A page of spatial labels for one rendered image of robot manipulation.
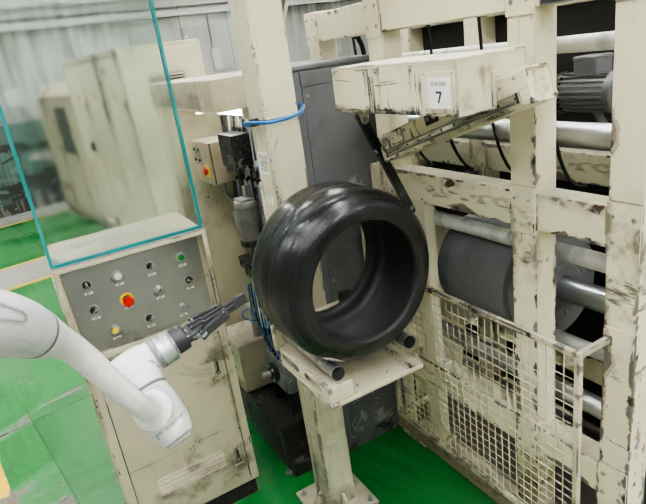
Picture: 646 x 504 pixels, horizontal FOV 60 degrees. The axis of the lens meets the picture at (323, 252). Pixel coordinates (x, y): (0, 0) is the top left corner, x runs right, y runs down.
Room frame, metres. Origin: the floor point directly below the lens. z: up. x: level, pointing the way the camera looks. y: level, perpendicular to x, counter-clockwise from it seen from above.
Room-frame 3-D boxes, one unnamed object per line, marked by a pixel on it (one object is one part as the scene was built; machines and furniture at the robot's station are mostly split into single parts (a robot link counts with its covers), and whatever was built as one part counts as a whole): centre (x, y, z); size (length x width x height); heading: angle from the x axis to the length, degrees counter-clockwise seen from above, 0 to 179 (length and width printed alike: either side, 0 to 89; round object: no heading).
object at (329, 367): (1.66, 0.09, 0.90); 0.35 x 0.05 x 0.05; 27
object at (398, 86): (1.76, -0.36, 1.71); 0.61 x 0.25 x 0.15; 27
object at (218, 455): (2.11, 0.77, 0.63); 0.56 x 0.41 x 1.27; 117
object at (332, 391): (1.67, 0.09, 0.83); 0.36 x 0.09 x 0.06; 27
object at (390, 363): (1.73, -0.04, 0.80); 0.37 x 0.36 x 0.02; 117
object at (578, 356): (1.68, -0.44, 0.65); 0.90 x 0.02 x 0.70; 27
